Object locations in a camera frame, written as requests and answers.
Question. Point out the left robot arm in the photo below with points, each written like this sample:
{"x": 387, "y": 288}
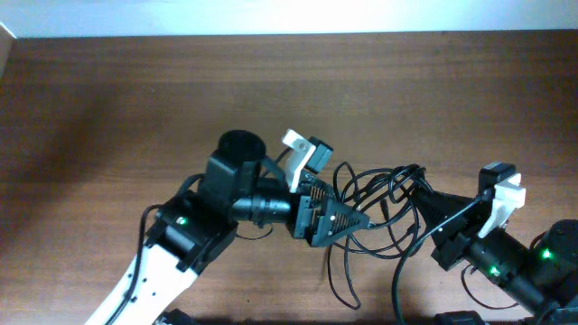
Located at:
{"x": 193, "y": 227}

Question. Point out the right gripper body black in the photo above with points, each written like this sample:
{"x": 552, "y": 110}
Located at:
{"x": 461, "y": 234}

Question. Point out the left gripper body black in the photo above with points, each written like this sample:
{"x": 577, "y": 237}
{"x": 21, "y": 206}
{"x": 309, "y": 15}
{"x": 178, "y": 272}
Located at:
{"x": 301, "y": 230}

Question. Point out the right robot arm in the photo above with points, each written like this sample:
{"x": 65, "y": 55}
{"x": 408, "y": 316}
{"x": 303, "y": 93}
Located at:
{"x": 541, "y": 278}

